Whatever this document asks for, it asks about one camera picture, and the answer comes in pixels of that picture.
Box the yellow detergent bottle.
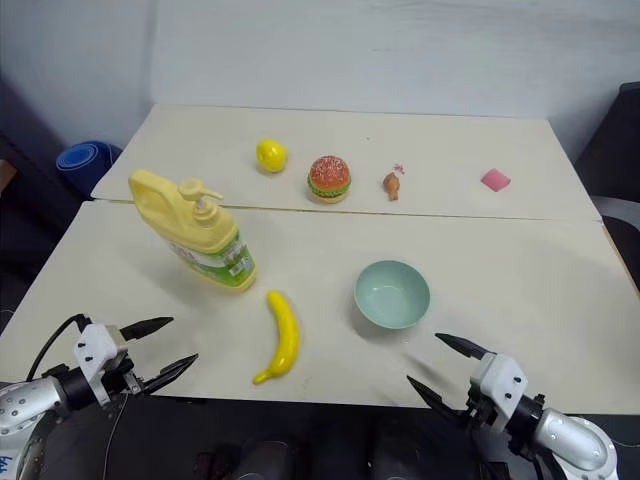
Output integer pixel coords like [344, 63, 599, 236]
[128, 168, 259, 295]

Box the black chair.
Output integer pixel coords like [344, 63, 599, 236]
[572, 81, 640, 297]

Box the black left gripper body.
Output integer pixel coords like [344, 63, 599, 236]
[101, 352, 149, 402]

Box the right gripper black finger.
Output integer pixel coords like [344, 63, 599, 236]
[405, 375, 469, 427]
[434, 332, 488, 361]

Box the pink square sponge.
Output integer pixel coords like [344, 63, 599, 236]
[480, 168, 513, 193]

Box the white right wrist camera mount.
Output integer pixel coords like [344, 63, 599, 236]
[468, 351, 529, 432]

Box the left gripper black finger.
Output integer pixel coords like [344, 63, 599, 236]
[143, 353, 200, 396]
[120, 315, 175, 343]

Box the yellow toy banana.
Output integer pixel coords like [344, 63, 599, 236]
[252, 289, 302, 386]

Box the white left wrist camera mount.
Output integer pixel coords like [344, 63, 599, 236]
[72, 323, 133, 405]

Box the dark cabinet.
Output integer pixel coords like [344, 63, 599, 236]
[0, 79, 69, 301]

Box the yellow toy lemon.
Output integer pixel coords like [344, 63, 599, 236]
[255, 137, 290, 175]

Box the toy hamburger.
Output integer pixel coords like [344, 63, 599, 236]
[306, 155, 351, 205]

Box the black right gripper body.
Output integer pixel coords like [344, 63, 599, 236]
[461, 384, 507, 435]

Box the blue rolled foam mat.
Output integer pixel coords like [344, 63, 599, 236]
[55, 142, 124, 187]

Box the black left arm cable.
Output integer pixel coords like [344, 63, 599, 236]
[25, 313, 94, 382]

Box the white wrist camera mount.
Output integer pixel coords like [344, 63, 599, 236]
[468, 351, 529, 432]
[72, 323, 133, 405]

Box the brown toy chicken drumstick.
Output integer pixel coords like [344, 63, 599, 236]
[382, 171, 404, 202]

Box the light green bowl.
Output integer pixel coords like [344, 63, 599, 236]
[354, 259, 432, 331]

